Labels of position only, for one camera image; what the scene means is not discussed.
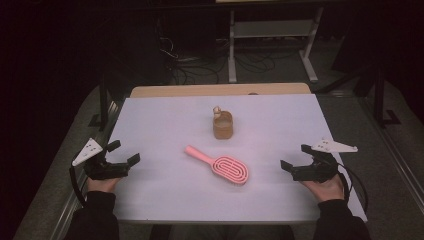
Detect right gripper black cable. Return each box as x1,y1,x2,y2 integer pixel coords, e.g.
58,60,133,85
337,162,370,214

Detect pink hairbrush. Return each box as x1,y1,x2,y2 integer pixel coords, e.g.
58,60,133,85
184,144,250,186

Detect white metal shelf stand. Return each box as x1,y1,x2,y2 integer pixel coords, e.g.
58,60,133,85
227,6,325,84

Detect black floor cables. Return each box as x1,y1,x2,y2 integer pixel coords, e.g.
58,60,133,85
156,33,301,85

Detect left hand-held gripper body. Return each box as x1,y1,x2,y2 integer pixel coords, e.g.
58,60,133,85
71,138,131,181

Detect black metal stand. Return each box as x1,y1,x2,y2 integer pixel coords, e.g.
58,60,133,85
88,71,118,133
353,63,403,129

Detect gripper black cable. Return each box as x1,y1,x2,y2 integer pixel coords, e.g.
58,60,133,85
68,165,87,206
337,162,370,214

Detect white table mat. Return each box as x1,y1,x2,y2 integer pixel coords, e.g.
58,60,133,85
105,93,368,224

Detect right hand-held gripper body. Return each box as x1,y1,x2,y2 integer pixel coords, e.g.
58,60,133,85
291,138,359,184

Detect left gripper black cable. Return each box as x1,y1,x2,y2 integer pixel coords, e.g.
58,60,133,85
68,165,87,206

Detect person's left hand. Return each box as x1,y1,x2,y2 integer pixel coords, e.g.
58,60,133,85
87,177,121,194

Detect person's right hand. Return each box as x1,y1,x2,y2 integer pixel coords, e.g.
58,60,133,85
301,175,345,204

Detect brown bear pen holder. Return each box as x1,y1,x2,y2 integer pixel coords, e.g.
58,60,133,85
212,105,234,140

